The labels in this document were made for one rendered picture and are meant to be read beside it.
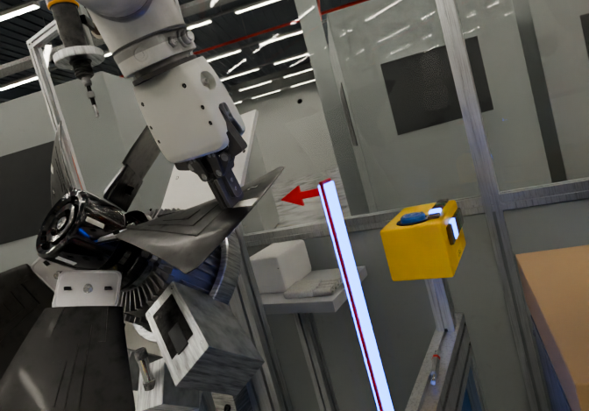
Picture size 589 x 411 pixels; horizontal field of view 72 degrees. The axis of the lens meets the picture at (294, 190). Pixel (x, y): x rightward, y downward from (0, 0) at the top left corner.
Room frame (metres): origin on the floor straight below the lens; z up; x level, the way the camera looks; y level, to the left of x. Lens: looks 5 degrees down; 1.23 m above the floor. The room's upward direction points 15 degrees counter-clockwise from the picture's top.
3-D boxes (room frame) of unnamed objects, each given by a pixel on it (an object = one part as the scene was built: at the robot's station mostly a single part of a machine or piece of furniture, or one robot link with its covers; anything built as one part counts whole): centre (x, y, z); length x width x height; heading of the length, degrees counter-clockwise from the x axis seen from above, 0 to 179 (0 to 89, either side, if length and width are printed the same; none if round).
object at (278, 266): (1.22, 0.12, 0.92); 0.17 x 0.16 x 0.11; 149
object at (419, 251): (0.69, -0.20, 1.02); 0.16 x 0.10 x 0.11; 149
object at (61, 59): (0.64, 0.26, 1.50); 0.09 x 0.07 x 0.10; 4
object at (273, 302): (1.16, 0.07, 0.85); 0.36 x 0.24 x 0.03; 59
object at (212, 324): (0.63, 0.20, 0.98); 0.20 x 0.16 x 0.20; 149
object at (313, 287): (1.06, 0.02, 0.87); 0.15 x 0.09 x 0.02; 63
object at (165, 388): (0.65, 0.29, 0.91); 0.12 x 0.08 x 0.12; 149
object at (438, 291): (0.69, -0.20, 0.92); 0.03 x 0.03 x 0.12; 59
